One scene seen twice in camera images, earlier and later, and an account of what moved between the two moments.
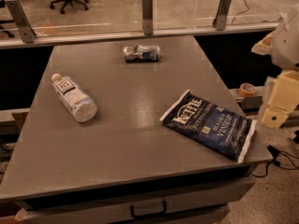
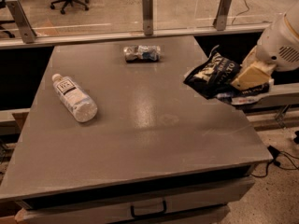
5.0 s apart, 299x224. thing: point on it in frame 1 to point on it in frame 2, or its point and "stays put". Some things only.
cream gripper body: x=288 y=44 to x=277 y=47
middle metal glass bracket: x=148 y=13 stays put
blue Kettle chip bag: x=215 y=126 to x=216 y=76
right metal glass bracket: x=221 y=16 stays put
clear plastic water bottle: x=78 y=100 stays put
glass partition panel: x=32 y=15 stays put
